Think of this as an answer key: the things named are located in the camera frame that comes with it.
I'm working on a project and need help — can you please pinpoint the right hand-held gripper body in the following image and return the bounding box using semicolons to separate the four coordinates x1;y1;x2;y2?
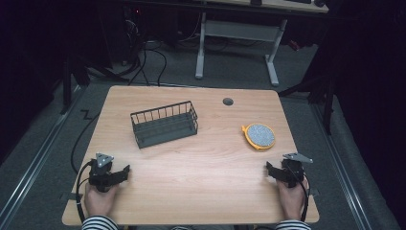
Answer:
281;151;314;189

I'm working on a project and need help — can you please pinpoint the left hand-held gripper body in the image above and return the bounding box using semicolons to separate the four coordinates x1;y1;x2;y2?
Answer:
88;152;117;194

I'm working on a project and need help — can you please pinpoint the person's right hand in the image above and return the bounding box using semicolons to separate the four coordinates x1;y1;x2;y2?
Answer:
276;176;310;222

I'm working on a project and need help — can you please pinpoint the person's left hand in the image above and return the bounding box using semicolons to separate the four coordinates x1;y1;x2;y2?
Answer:
83;182;120;219

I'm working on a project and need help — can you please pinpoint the round orange-rimmed grey scrubber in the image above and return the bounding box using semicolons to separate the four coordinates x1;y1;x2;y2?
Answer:
240;123;277;151

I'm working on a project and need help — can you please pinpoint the black metal stand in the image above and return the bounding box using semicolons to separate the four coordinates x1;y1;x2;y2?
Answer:
59;54;128;115
278;47;339;136

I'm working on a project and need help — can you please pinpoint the white-legged wooden desk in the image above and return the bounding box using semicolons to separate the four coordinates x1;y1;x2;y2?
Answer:
194;0;330;87

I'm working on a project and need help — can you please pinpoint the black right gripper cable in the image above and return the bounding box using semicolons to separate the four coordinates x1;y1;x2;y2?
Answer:
286;164;311;223

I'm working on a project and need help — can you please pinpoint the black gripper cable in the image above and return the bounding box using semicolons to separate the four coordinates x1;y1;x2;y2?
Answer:
286;164;311;223
75;158;96;223

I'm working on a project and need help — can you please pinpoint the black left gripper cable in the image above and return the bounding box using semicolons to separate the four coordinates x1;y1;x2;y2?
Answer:
75;158;96;223

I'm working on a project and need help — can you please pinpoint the black floor cable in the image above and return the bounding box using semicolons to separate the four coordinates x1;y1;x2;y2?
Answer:
70;109;102;175

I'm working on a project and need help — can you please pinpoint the metal floor rail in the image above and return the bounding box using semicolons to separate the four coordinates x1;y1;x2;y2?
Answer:
310;103;372;230
0;85;84;224

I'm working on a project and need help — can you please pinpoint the black wire basket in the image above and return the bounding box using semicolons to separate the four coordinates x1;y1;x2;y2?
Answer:
129;100;199;150

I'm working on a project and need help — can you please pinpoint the bundle of black cables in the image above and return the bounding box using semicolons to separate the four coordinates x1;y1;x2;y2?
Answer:
118;6;169;87

